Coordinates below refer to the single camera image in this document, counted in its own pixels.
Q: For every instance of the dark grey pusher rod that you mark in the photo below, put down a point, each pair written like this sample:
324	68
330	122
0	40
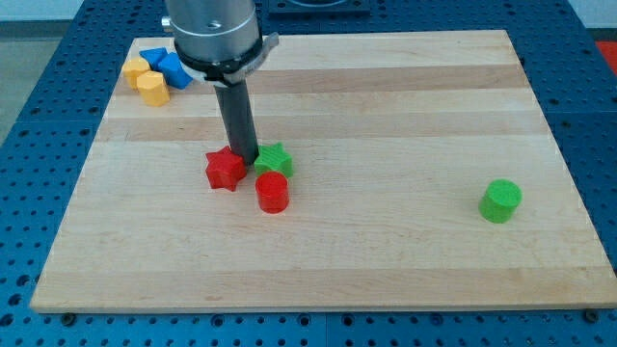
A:
236	110

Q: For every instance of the green star block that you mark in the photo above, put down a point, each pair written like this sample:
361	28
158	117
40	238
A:
273	158

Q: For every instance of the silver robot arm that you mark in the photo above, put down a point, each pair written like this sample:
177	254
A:
220	42

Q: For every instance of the red star block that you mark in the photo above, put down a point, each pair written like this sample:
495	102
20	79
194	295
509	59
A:
224	169

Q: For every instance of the blue pentagon block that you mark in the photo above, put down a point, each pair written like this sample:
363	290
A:
173	72

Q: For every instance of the yellow hexagon block front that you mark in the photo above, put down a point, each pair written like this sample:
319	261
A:
153	88

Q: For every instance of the blue cube block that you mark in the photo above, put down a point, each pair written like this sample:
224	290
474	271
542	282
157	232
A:
154	56

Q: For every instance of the red cylinder block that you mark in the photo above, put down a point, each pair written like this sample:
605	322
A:
272	192

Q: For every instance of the yellow block rear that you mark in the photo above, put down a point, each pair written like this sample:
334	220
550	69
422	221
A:
132	69

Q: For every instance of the green cylinder block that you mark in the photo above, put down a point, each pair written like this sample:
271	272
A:
501	199

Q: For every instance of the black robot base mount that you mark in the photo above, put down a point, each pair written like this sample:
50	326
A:
310	7

